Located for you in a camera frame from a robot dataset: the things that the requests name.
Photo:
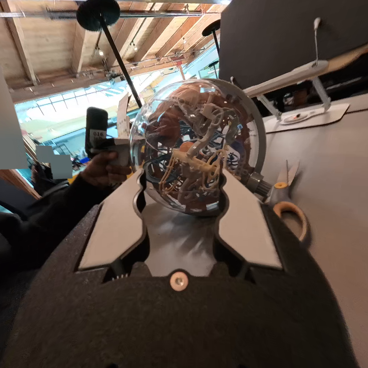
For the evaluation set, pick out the person's left hand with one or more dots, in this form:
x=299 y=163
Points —
x=97 y=175

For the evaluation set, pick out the wooden post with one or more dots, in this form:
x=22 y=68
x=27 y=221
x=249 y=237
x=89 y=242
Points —
x=20 y=181

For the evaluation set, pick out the cardboard sign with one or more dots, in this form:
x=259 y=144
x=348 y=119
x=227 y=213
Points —
x=123 y=115

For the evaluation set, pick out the clear maze puzzle ball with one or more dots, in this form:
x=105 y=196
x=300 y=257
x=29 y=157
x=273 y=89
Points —
x=195 y=138

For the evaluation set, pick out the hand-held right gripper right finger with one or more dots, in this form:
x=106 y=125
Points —
x=250 y=230

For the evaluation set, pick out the black divider panel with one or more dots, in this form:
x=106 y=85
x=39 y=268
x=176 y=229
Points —
x=287 y=28

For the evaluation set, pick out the white laptop stand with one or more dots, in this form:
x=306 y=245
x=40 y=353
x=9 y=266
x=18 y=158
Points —
x=287 y=78

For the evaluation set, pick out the white ceiling unit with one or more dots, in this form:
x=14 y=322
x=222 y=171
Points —
x=113 y=77

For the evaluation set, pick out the person's left forearm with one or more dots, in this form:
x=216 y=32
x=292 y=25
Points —
x=57 y=212

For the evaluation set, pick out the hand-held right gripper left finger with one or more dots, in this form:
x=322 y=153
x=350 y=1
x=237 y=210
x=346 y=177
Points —
x=115 y=227

